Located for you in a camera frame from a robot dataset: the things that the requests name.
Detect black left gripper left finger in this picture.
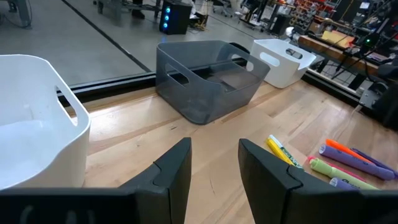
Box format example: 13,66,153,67
0,137,193,224

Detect grey translucent plastic bin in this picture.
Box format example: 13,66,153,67
155,39,271,126

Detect light green highlighter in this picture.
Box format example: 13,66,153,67
308,157,379,191

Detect purple highlighter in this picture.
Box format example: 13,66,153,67
328,177,361,191
318,144,396,182

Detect orange highlighter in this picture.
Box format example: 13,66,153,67
325,138,376,165

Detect parts storage shelf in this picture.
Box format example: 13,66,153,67
290,0,332,34

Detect black computer tower blue lights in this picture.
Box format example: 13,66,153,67
159,0,193,35

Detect yellow highlighter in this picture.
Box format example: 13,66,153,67
266,137,295,166

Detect white plastic bin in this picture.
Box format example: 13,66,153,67
0,54,92,191
247,38,317,90

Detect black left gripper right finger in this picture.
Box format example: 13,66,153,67
238,138,398,224

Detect purple cap dry-erase marker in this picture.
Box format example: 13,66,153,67
350,147,398,179

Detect green white dry-erase marker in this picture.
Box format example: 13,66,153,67
268,134,304,170

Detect wooden workbench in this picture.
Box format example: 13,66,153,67
297,29,381,76

